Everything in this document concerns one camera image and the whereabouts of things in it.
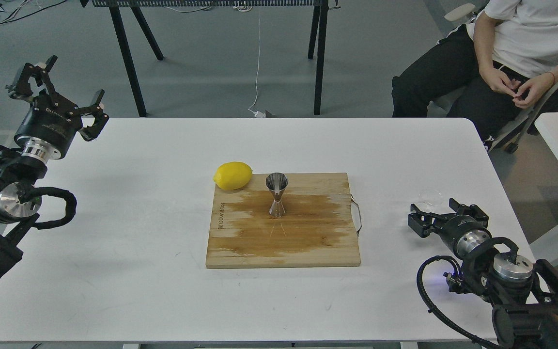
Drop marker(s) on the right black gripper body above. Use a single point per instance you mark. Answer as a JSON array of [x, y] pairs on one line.
[[462, 234]]

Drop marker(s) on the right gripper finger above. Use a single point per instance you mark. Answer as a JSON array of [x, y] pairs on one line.
[[467, 217], [425, 223]]

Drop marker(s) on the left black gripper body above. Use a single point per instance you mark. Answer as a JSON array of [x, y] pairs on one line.
[[47, 120]]

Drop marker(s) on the steel jigger measuring cup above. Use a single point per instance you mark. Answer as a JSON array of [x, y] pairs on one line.
[[276, 183]]

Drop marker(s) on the clear glass cup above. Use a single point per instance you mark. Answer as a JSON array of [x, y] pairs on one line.
[[429, 200]]

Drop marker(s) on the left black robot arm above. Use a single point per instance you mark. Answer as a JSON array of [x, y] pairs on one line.
[[24, 206]]

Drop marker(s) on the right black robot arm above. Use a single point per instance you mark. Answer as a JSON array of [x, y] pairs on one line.
[[523, 294]]

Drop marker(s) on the wooden cutting board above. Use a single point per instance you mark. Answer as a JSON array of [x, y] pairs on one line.
[[317, 229]]

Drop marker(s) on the seated person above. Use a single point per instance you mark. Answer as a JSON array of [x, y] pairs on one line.
[[505, 61]]

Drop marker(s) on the yellow lemon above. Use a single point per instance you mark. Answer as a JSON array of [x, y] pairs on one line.
[[232, 175]]

